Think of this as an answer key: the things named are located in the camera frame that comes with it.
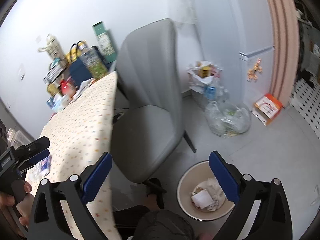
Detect orange white cardboard box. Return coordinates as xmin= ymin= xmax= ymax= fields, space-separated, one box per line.
xmin=252 ymin=94 xmax=283 ymax=126

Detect cream round trash bin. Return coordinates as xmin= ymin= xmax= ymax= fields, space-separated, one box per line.
xmin=177 ymin=161 xmax=235 ymax=222

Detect wire basket rack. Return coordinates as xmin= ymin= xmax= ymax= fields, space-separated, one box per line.
xmin=43 ymin=58 xmax=67 ymax=86

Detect clear jar with green contents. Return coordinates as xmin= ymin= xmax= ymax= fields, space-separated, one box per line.
xmin=80 ymin=47 xmax=107 ymax=80

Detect white bag of trash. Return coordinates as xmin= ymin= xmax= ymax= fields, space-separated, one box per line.
xmin=187 ymin=61 xmax=222 ymax=100

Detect white refrigerator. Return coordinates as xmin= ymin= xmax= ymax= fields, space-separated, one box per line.
xmin=169 ymin=0 xmax=276 ymax=106

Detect yellow snack bag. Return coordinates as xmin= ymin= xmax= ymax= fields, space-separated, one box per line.
xmin=66 ymin=41 xmax=88 ymax=64

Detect cream canvas bag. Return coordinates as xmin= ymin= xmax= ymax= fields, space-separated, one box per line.
xmin=37 ymin=34 xmax=66 ymax=62

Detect person's left hand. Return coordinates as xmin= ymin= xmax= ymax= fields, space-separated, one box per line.
xmin=1 ymin=181 xmax=34 ymax=236

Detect grey upholstered chair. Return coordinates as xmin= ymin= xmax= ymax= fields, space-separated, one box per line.
xmin=110 ymin=18 xmax=196 ymax=184

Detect floral patterned tablecloth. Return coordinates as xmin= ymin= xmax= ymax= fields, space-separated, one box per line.
xmin=25 ymin=71 xmax=121 ymax=239

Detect green tall box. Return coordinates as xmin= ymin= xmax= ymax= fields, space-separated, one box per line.
xmin=92 ymin=22 xmax=117 ymax=63

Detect blue tissue box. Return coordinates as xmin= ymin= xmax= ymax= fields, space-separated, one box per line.
xmin=47 ymin=93 xmax=71 ymax=113

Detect white papers on table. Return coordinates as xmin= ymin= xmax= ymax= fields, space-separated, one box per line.
xmin=73 ymin=78 xmax=96 ymax=100

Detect navy blue tote bag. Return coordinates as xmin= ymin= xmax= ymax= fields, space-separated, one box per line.
xmin=69 ymin=46 xmax=92 ymax=87

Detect clear plastic trash bag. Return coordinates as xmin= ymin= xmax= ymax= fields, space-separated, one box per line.
xmin=204 ymin=101 xmax=251 ymax=137

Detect clear plastic water jug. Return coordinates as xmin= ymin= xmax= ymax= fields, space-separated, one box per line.
xmin=7 ymin=128 xmax=29 ymax=149

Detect purple tissue packet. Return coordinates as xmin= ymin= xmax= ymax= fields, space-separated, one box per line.
xmin=33 ymin=155 xmax=52 ymax=178

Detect yellow pickle jar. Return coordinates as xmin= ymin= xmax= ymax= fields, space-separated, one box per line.
xmin=47 ymin=83 xmax=60 ymax=97

